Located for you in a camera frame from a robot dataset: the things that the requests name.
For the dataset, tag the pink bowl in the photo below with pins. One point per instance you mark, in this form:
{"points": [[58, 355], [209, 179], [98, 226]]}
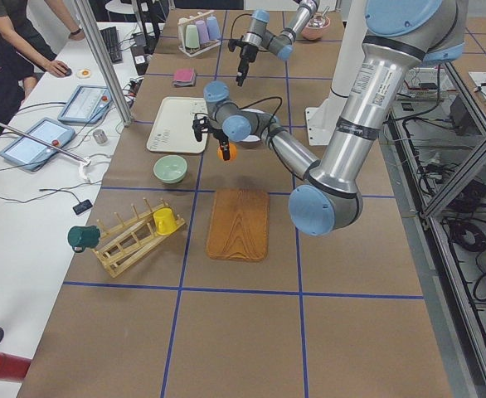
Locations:
{"points": [[316, 28]]}

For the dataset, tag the green tumbler cup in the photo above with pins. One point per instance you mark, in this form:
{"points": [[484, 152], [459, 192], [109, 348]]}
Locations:
{"points": [[191, 38]]}

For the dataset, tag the far teach pendant tablet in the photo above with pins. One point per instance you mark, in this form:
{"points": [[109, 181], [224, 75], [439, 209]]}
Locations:
{"points": [[87, 105]]}

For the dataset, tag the dark green cup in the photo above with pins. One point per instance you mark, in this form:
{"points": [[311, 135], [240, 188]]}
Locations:
{"points": [[81, 237]]}

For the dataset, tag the person's hand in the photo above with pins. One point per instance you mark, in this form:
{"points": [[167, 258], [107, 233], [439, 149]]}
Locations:
{"points": [[57, 68]]}

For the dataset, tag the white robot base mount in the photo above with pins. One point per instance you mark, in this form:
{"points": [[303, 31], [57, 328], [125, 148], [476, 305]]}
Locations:
{"points": [[321, 121]]}

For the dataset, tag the blue tumbler cup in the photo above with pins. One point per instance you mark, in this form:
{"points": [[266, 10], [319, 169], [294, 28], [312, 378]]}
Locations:
{"points": [[213, 28]]}

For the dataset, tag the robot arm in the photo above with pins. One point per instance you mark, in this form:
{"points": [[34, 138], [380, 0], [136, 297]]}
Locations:
{"points": [[401, 35], [258, 37]]}

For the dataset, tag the near teach pendant tablet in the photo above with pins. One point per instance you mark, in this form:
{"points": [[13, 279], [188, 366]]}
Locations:
{"points": [[29, 154]]}

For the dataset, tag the grey cloth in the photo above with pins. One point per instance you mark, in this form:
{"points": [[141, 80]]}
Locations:
{"points": [[184, 83]]}

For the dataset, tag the pink cloth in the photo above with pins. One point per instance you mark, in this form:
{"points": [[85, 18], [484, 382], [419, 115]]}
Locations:
{"points": [[185, 74]]}

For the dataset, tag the white round plate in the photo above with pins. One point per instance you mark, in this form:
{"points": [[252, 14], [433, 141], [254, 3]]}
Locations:
{"points": [[253, 139]]}

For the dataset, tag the white wire cup rack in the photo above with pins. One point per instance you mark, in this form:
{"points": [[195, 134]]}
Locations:
{"points": [[181, 26]]}

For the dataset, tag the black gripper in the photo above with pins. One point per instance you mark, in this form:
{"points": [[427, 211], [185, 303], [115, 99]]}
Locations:
{"points": [[221, 136], [247, 52]]}

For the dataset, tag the red cylinder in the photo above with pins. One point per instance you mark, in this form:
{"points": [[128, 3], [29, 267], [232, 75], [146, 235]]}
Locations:
{"points": [[13, 368]]}

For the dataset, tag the black keyboard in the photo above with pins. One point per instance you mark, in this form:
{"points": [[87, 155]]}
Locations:
{"points": [[111, 42]]}

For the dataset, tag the wooden dish rack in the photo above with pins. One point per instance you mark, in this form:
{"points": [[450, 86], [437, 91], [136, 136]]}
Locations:
{"points": [[123, 245]]}

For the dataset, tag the purple tumbler cup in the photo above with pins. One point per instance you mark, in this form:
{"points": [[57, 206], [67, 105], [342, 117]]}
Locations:
{"points": [[202, 32]]}

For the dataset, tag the mint green bowl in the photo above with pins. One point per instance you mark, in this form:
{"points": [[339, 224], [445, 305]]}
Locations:
{"points": [[170, 169]]}

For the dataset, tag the small metal can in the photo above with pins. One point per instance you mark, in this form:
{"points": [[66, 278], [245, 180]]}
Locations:
{"points": [[100, 136]]}

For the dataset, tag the aluminium frame post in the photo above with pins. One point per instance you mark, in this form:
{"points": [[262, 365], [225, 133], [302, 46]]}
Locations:
{"points": [[98, 49]]}

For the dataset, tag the wooden cutting board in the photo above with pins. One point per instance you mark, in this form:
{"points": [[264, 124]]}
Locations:
{"points": [[239, 226]]}

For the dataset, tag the orange fruit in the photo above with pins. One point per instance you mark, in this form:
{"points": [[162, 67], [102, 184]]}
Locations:
{"points": [[233, 149]]}

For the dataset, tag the yellow cup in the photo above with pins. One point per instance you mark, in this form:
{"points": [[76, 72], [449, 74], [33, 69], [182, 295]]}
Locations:
{"points": [[165, 221]]}

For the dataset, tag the person in black shirt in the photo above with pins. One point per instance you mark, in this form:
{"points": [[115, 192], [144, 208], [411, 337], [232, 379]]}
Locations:
{"points": [[22, 48]]}

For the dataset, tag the cream bear print tray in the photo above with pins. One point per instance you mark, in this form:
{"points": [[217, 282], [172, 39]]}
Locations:
{"points": [[172, 129]]}

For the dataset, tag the teach pendant tablet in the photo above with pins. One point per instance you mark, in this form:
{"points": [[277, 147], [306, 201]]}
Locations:
{"points": [[87, 105], [29, 154]]}

